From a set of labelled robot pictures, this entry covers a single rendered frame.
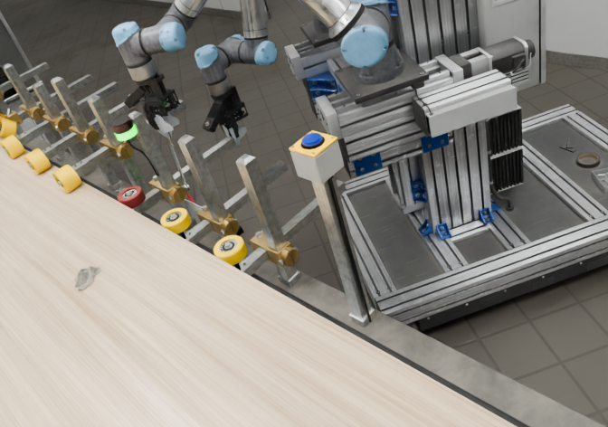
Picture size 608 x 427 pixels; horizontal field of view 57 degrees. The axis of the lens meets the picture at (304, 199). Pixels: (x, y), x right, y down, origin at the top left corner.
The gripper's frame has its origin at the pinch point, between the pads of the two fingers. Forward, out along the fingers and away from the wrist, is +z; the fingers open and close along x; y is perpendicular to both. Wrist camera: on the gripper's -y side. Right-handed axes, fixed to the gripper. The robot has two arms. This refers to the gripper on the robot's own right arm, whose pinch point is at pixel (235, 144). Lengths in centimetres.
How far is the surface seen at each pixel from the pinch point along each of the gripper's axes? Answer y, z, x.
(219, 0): 249, 67, 353
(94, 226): -57, -8, -4
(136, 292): -65, -8, -41
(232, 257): -44, -8, -54
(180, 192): -29.8, -3.1, -8.5
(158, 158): -30.3, -15.6, -5.8
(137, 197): -41.4, -7.9, -4.0
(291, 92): 144, 84, 146
